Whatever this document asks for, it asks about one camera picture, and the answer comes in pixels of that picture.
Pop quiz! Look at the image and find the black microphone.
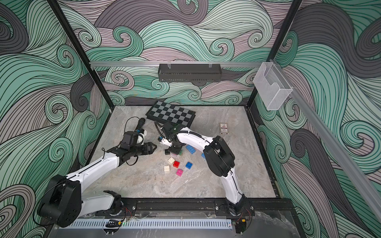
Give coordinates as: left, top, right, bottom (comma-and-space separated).
135, 118, 145, 133

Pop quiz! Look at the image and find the black wall tray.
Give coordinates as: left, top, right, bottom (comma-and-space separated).
158, 63, 222, 83

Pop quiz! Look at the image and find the playing card box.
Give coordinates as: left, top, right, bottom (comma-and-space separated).
220, 123, 229, 134

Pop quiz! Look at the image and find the white slotted cable duct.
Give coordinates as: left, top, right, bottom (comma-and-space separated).
67, 218, 233, 230

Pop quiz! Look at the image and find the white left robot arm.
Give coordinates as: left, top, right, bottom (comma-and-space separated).
37, 142, 157, 228

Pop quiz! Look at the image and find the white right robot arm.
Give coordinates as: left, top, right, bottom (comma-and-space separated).
155, 123, 245, 216

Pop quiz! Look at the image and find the clear plastic wall bin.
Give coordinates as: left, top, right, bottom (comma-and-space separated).
253, 61, 293, 111

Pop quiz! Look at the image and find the light blue long lego brick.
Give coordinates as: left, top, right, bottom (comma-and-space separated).
186, 145, 196, 154

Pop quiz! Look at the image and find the black green chessboard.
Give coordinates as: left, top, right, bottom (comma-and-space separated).
146, 101, 195, 127

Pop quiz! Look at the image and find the pink square lego brick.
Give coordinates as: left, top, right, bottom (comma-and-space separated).
176, 169, 184, 177

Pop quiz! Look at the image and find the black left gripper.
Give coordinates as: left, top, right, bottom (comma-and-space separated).
129, 142, 157, 158

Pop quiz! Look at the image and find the red square lego brick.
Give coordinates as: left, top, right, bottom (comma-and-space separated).
173, 161, 180, 168

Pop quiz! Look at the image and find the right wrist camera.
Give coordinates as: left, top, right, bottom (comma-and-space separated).
158, 136, 172, 147

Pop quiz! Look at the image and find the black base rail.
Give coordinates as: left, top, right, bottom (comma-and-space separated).
56, 197, 295, 217

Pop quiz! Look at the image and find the dark blue square lego brick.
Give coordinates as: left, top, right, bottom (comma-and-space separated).
186, 162, 193, 170

